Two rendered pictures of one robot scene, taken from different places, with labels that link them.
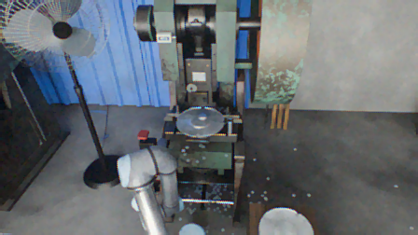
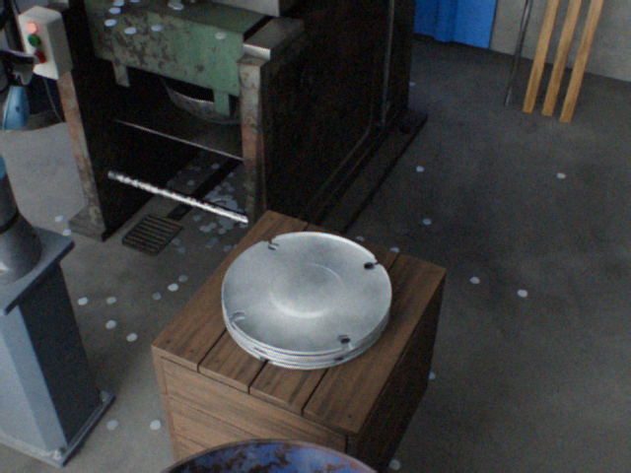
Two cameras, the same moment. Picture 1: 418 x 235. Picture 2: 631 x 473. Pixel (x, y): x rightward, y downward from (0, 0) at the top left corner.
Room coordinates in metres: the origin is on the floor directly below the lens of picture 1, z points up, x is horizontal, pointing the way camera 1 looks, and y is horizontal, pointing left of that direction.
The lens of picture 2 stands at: (0.01, -0.74, 1.34)
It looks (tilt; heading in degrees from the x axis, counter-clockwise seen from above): 41 degrees down; 20
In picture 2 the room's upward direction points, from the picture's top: 1 degrees clockwise
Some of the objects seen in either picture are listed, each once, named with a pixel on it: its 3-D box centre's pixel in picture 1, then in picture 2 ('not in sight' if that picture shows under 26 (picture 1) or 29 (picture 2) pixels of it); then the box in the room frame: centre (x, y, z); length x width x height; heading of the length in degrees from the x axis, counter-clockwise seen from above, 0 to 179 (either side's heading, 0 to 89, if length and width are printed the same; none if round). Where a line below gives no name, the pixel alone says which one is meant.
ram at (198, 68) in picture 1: (200, 76); not in sight; (1.47, 0.03, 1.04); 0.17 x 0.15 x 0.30; 173
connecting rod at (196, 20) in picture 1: (199, 34); not in sight; (1.51, 0.02, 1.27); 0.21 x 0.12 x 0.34; 173
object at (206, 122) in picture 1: (200, 121); not in sight; (1.39, 0.04, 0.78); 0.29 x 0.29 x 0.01
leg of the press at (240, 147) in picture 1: (242, 136); (355, 49); (1.62, -0.26, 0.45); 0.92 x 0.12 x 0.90; 173
